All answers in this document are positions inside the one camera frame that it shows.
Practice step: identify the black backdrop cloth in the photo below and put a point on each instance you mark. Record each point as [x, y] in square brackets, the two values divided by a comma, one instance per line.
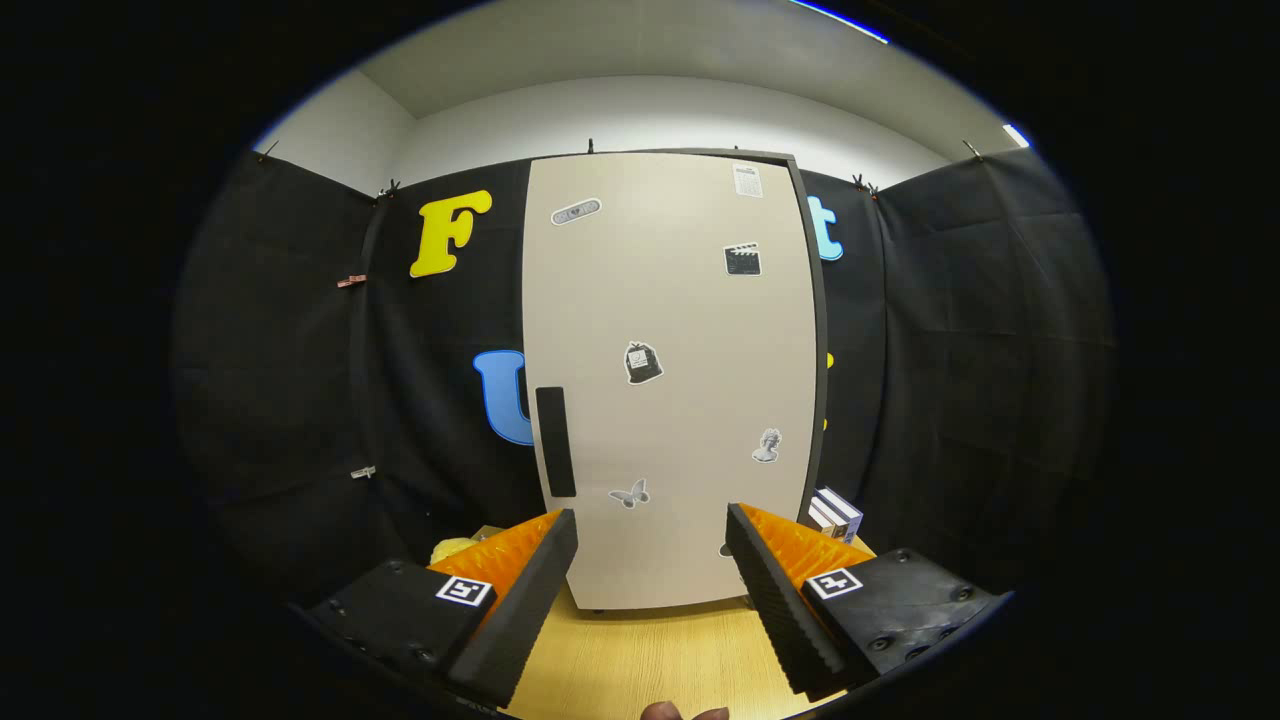
[960, 350]

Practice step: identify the white purple carton box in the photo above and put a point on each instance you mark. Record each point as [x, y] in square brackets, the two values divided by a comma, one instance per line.
[840, 508]
[818, 520]

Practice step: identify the long ceiling light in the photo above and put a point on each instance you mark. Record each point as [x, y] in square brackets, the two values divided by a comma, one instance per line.
[838, 20]

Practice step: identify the small ceiling light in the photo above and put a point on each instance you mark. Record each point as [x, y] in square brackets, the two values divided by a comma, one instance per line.
[1016, 135]

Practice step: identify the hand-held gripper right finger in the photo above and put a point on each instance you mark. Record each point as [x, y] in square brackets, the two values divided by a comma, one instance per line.
[770, 600]

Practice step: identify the yellow pineapple plush toy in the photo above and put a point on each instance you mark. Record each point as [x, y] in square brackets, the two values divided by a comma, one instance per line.
[455, 548]

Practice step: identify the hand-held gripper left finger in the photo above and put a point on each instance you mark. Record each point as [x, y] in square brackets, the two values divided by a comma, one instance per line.
[525, 600]

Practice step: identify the dark grey shoe cabinet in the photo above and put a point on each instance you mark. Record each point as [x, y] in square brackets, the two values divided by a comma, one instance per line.
[823, 340]

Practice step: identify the pink clip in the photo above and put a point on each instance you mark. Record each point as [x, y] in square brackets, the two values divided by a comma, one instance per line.
[351, 281]

